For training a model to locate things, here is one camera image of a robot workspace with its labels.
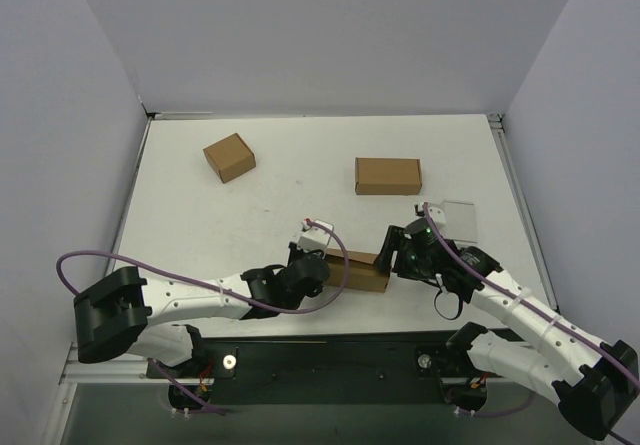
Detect small square cardboard box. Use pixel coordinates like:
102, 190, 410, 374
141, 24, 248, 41
203, 133, 256, 184

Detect small white flat box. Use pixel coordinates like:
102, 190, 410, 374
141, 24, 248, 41
442, 200, 477, 244

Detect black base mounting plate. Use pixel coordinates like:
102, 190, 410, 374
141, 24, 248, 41
146, 331, 489, 410

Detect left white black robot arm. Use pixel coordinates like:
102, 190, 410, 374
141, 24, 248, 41
74, 243, 330, 377

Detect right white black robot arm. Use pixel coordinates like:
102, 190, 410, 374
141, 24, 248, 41
374, 217, 639, 441

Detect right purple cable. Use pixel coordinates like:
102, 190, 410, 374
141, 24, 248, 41
422, 203, 640, 445

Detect rectangular closed cardboard box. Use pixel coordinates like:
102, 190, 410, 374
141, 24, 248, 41
355, 157, 423, 196

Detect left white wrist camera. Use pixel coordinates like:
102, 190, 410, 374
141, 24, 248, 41
296, 219, 334, 254

